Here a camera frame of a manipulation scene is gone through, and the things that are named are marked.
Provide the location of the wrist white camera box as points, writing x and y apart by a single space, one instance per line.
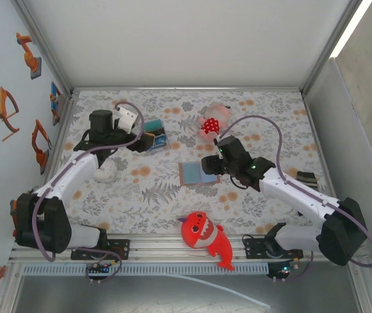
216 141
127 120

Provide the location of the floral tablecloth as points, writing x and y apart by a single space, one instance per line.
173 202

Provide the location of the bright light strip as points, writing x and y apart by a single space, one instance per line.
348 32

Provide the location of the aluminium front rail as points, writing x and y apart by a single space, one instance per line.
160 247

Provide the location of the black white striped sock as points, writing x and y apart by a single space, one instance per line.
306 182

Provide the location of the black credit card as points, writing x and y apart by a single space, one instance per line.
160 132

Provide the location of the pink doll polka-dot dress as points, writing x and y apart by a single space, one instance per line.
212 125

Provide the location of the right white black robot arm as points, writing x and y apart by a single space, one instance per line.
297 195

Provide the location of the small circuit board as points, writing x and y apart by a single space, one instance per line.
99 269
282 270

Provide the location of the teal striped box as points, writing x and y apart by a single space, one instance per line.
166 150

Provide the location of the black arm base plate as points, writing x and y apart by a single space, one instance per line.
120 249
254 247

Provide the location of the teal credit card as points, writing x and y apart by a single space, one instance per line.
153 124

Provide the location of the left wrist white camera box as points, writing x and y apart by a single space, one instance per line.
127 120

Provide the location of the aluminium side rail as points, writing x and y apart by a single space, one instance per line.
318 146

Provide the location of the red shark plush toy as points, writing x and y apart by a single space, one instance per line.
202 231

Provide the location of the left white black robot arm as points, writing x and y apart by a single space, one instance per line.
68 176

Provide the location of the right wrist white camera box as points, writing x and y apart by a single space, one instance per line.
216 141

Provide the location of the aluminium corner post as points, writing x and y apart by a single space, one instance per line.
328 49
44 49

